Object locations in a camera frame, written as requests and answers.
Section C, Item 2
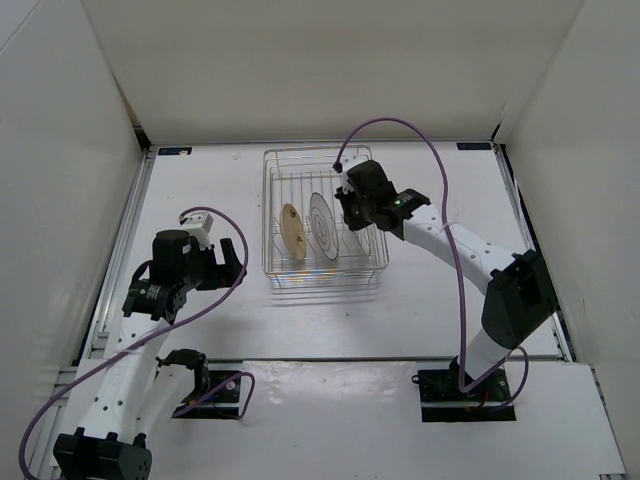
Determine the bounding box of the white plate teal rim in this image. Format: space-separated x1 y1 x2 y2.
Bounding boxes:
342 226 372 257

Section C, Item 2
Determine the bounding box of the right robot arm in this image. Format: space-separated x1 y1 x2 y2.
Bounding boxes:
333 159 559 400

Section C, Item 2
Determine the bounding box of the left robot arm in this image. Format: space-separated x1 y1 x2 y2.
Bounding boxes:
53 229 246 479

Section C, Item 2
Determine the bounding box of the white plate middle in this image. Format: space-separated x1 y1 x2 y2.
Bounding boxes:
309 192 339 261

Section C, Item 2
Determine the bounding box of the beige patterned plate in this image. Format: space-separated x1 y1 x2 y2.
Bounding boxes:
280 203 307 260

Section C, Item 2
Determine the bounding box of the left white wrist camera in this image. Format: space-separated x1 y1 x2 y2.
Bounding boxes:
179 211 213 250

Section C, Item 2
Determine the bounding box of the silver wire dish rack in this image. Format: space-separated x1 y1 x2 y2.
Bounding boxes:
262 145 389 288

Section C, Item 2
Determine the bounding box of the aluminium table rail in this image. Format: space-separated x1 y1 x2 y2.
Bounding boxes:
52 147 155 394

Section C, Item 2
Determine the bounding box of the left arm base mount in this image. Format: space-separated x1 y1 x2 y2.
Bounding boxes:
156 349 241 420

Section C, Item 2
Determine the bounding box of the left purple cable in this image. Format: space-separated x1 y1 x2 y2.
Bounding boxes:
18 207 256 476

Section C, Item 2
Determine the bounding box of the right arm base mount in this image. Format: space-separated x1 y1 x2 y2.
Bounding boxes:
411 362 516 423

